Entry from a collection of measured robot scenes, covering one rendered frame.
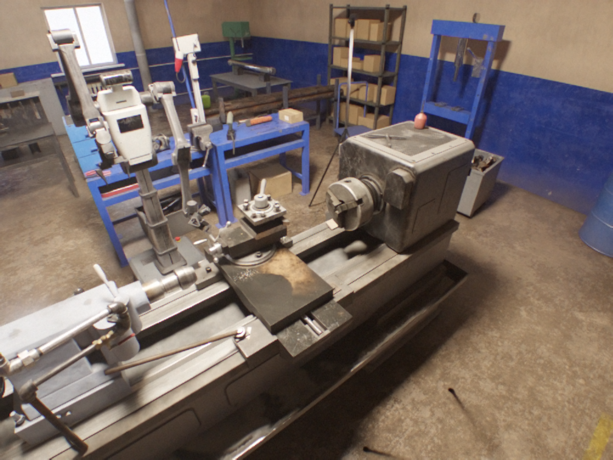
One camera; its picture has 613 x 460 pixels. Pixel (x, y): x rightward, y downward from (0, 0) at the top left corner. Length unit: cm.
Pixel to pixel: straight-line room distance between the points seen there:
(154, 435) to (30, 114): 438
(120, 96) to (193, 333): 138
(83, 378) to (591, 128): 473
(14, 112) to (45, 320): 411
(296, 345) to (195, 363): 38
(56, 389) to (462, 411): 201
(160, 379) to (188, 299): 39
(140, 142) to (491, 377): 264
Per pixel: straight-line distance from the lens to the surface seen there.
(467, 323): 270
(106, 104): 215
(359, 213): 151
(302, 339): 128
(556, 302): 325
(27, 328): 126
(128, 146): 214
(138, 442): 143
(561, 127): 467
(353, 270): 161
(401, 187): 150
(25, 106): 514
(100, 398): 133
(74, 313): 121
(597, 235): 414
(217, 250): 148
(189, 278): 124
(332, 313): 136
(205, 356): 134
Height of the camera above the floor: 192
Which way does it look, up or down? 36 degrees down
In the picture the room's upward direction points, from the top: straight up
